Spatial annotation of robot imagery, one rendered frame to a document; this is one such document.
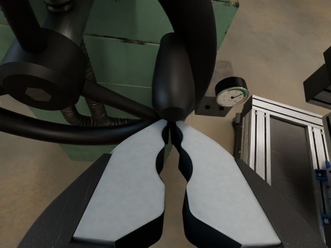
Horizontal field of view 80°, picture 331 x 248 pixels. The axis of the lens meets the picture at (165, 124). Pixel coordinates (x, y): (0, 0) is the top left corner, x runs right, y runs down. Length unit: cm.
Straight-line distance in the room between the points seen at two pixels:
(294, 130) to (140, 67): 87
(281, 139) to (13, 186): 120
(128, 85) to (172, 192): 64
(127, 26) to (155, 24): 5
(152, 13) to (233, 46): 139
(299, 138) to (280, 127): 10
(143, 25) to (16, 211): 90
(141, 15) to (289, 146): 88
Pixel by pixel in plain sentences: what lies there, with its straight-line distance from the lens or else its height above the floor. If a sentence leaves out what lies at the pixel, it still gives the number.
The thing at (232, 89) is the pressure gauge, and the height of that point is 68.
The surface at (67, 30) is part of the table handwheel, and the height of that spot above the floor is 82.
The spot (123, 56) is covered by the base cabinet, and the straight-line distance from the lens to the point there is 41.
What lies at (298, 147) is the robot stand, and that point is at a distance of 109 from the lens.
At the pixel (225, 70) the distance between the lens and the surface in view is 52.
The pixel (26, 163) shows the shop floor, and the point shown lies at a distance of 111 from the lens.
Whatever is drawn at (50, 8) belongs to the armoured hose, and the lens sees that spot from 24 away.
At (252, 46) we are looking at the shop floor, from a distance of 180.
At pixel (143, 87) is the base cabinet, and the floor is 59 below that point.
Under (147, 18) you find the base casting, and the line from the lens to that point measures 36.
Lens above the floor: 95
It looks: 60 degrees down
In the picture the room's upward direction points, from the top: 17 degrees clockwise
